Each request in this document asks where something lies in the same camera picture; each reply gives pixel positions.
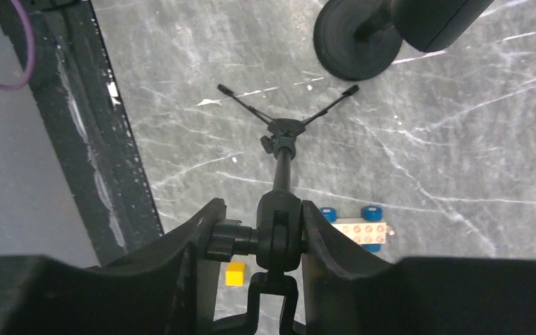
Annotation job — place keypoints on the toy brick car blue wheels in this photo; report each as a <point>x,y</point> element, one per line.
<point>369,230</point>

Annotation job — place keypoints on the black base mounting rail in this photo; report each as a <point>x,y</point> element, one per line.
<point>78,189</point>

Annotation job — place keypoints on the black microphone with orange end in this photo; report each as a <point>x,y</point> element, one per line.
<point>433,25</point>

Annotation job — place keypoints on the black round-base desk mic stand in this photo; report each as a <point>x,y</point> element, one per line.
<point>355,40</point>

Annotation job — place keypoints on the black tripod mic stand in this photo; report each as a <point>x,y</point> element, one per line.
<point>276,241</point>

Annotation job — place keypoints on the yellow cube near car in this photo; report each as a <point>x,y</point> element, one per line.
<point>235,274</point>

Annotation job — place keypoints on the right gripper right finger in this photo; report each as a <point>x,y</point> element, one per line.
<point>348,290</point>

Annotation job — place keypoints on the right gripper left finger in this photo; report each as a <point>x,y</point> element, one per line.
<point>166,287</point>

